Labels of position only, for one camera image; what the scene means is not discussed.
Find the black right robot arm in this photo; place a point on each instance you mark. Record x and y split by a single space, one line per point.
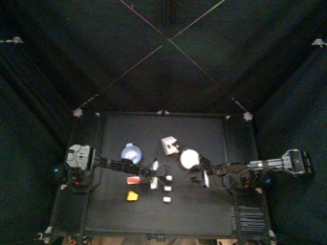
264 164

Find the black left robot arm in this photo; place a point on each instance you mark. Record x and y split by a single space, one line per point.
113 164

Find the white toy sushi piece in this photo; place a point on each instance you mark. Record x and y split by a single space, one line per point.
168 188
168 199
169 178

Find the red toy sushi piece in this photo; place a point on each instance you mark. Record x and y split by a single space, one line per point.
134 180

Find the yellow toy food piece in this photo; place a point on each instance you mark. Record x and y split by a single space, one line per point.
133 196

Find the white round plate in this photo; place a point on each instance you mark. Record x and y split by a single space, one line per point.
190 158

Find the metal frame corner bracket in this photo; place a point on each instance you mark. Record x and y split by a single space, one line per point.
320 42
15 40
248 115
78 112
164 112

